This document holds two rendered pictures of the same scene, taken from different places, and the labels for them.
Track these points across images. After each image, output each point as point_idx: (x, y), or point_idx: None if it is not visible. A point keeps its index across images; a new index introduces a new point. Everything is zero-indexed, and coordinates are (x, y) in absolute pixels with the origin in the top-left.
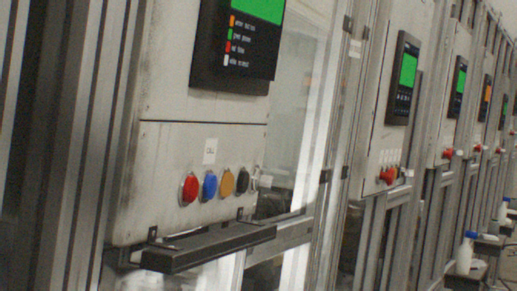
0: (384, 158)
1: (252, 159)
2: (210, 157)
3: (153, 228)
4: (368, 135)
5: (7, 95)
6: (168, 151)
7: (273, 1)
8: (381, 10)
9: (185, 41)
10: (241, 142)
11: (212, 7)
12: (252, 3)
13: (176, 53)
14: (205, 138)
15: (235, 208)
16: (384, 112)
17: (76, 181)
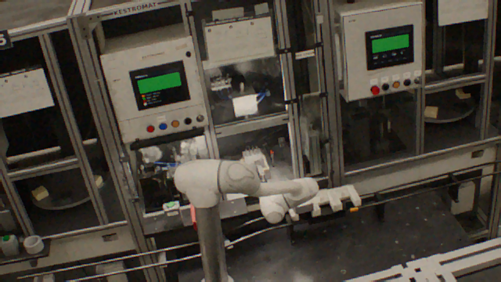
0: (381, 81)
1: (196, 113)
2: (162, 120)
3: (136, 139)
4: (345, 77)
5: (73, 128)
6: (135, 124)
7: (170, 82)
8: (340, 29)
9: (131, 103)
10: (183, 112)
11: (135, 95)
12: (154, 88)
13: (127, 106)
14: (156, 117)
15: (189, 127)
16: (364, 66)
17: (102, 135)
